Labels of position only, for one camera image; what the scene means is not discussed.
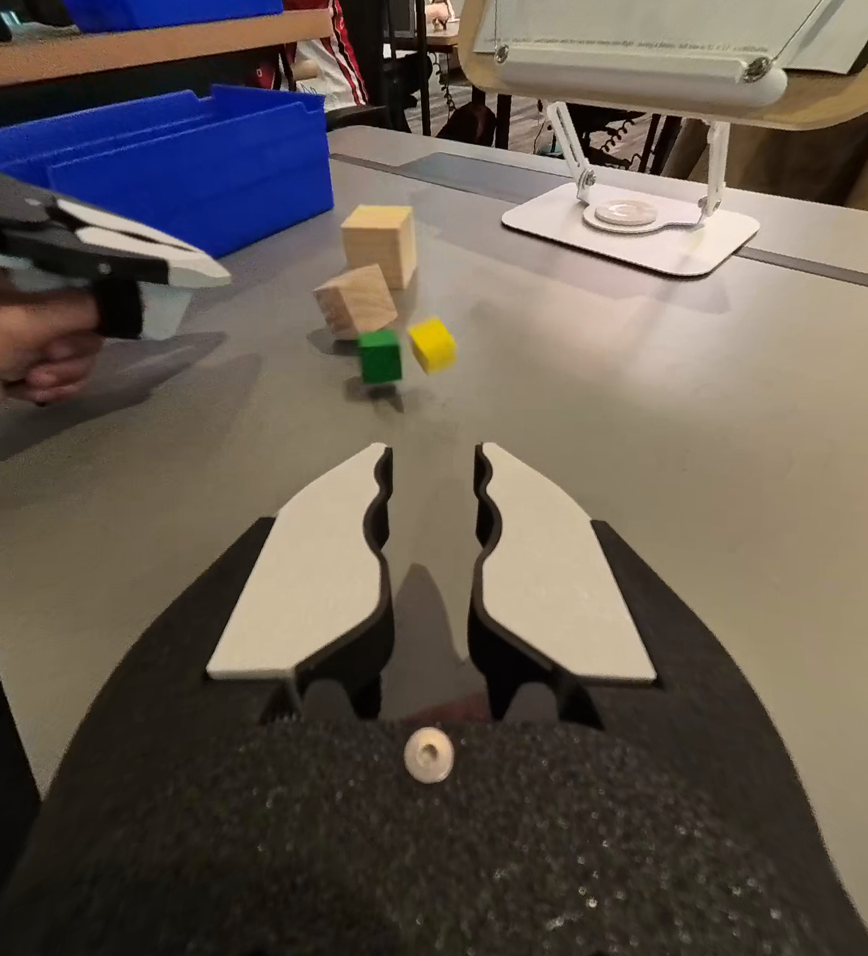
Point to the wooden shelf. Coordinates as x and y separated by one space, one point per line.
142 48

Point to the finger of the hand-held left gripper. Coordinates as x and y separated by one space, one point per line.
187 269
116 228

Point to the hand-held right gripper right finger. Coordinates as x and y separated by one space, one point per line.
561 590

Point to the yellow wooden cube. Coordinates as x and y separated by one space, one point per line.
434 347

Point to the white metal document stand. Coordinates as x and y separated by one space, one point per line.
665 246

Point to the person's left hand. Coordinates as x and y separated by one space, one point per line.
23 343

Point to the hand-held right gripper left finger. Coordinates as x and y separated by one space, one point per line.
307 590

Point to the large plain wooden cube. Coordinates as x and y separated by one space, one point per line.
378 246

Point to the blue bin on shelf board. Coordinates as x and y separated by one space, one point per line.
180 13

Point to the large blue plastic bin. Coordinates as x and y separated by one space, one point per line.
217 187

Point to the green wooden cube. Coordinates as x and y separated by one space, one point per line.
380 358

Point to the instruction sheet in clear holder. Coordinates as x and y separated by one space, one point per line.
628 22

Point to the medium plain wooden cube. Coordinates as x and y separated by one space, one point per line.
351 302

